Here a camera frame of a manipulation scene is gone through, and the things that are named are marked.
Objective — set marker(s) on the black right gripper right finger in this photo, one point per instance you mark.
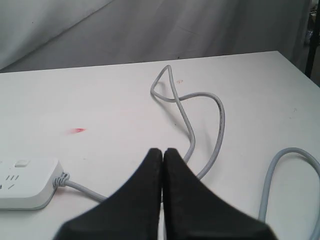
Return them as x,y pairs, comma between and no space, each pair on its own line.
193,212

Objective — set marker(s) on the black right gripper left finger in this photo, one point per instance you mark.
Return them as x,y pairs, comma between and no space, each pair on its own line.
131,213

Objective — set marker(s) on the white five-outlet power strip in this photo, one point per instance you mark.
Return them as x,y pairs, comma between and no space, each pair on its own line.
28,183

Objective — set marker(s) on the white backdrop cloth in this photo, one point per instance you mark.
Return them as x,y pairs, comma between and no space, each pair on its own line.
52,34

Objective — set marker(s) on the black metal stand pole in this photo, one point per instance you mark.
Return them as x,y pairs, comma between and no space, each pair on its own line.
312,37

